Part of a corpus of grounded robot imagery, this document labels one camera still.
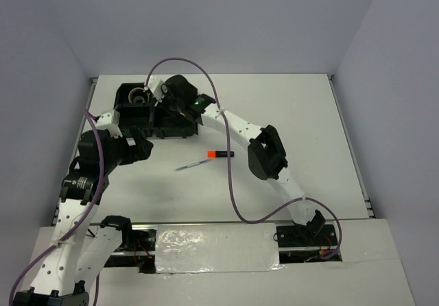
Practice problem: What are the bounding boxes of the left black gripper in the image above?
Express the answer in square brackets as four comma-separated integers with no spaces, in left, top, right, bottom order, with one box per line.
[101,126,153,173]

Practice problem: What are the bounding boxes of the small clear tape roll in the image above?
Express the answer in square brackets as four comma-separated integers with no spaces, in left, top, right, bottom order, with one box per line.
[132,95,148,104]

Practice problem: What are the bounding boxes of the large clear tape roll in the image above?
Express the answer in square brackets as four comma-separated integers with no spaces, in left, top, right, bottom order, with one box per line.
[128,87,150,104]

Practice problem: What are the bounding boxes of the blue ballpoint pen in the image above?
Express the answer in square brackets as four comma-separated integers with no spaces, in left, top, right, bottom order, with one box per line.
[174,158,213,172]

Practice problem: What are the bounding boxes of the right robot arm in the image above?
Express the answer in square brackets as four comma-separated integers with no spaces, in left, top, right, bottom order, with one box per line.
[150,75,325,246]

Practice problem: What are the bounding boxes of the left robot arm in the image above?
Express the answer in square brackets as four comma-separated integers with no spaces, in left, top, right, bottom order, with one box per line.
[9,128,153,305]

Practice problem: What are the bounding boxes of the black four-compartment organizer tray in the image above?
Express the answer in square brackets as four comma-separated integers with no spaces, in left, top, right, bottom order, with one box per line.
[114,83,198,139]

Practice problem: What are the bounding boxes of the orange highlighter marker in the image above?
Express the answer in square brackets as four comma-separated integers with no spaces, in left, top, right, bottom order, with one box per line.
[206,150,228,158]

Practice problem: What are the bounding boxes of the silver foil covered panel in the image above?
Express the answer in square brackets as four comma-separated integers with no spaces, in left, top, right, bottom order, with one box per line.
[155,223,282,274]

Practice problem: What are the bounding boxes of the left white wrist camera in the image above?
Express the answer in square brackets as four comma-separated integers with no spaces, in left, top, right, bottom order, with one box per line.
[95,109,123,139]

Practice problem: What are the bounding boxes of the metal mounting rail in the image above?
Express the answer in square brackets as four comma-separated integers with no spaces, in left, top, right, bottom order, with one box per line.
[132,220,294,229]

